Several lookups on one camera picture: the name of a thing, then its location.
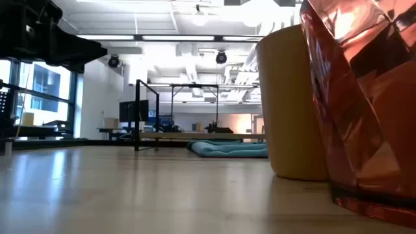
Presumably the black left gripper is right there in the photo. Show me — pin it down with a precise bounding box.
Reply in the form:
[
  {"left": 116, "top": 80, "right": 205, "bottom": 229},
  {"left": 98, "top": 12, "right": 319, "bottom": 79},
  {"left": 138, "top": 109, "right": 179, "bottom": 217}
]
[{"left": 0, "top": 0, "right": 108, "bottom": 74}]

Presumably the tall mustard yellow cup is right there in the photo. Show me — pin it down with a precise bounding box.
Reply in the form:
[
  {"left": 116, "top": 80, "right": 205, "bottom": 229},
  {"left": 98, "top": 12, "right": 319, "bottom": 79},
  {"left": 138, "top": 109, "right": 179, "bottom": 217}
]
[{"left": 255, "top": 24, "right": 330, "bottom": 182}]

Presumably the faceted translucent red cup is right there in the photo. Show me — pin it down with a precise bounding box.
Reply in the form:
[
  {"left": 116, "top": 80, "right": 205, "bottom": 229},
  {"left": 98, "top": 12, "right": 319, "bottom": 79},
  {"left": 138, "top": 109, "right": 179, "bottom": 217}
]
[{"left": 299, "top": 0, "right": 416, "bottom": 228}]

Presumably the black ceiling spotlight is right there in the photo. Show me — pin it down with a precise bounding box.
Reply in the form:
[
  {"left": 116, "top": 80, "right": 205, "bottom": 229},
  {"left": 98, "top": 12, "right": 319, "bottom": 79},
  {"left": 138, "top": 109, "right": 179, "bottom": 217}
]
[
  {"left": 215, "top": 50, "right": 228, "bottom": 65},
  {"left": 107, "top": 54, "right": 121, "bottom": 69}
]

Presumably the cardboard box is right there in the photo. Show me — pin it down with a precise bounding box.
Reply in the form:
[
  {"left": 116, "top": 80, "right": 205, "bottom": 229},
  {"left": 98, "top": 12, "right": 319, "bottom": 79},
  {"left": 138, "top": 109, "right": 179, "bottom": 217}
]
[{"left": 103, "top": 117, "right": 120, "bottom": 129}]

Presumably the black computer monitor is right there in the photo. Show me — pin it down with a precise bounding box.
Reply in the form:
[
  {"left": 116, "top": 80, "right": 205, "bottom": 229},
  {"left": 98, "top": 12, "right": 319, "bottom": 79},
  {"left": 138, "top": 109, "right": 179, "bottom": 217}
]
[{"left": 118, "top": 99, "right": 150, "bottom": 124}]

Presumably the pale yellow box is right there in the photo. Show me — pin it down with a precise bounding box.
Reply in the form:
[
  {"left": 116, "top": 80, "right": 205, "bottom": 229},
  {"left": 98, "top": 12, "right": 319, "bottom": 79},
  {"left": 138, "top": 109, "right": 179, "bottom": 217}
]
[{"left": 21, "top": 112, "right": 35, "bottom": 127}]

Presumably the dark desk by window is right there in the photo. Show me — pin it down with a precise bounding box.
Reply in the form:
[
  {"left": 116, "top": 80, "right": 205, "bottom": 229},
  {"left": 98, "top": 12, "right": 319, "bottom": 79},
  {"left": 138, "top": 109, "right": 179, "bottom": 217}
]
[{"left": 0, "top": 120, "right": 75, "bottom": 140}]

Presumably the black perforated equipment stand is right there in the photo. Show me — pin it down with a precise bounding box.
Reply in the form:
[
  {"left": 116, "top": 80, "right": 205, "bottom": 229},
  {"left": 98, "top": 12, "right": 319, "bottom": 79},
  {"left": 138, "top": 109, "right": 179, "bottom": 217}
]
[{"left": 0, "top": 79, "right": 20, "bottom": 140}]

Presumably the long ceiling light strip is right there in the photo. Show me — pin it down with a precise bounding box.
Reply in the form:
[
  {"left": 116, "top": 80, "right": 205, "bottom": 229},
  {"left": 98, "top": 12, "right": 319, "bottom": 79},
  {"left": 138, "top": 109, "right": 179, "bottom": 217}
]
[{"left": 76, "top": 34, "right": 265, "bottom": 43}]

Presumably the folded teal cloth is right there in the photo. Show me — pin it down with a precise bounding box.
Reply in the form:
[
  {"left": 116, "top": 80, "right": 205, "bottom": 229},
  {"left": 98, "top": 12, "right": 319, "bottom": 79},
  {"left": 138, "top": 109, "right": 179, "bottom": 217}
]
[{"left": 187, "top": 139, "right": 269, "bottom": 159}]

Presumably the yellow cable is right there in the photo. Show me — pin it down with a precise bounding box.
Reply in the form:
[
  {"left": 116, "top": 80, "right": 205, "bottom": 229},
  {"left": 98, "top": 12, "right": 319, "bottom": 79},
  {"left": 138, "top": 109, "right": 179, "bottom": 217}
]
[{"left": 15, "top": 63, "right": 33, "bottom": 139}]

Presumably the white ring ceiling lamp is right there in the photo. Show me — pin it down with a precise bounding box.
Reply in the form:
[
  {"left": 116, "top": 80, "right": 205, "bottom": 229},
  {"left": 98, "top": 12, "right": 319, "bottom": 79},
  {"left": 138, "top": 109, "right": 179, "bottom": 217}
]
[{"left": 190, "top": 3, "right": 209, "bottom": 27}]

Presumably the wooden shelf with black frame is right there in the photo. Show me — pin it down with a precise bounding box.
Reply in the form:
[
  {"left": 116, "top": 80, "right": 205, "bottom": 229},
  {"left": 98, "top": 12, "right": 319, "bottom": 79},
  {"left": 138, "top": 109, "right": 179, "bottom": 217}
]
[{"left": 134, "top": 79, "right": 267, "bottom": 152}]

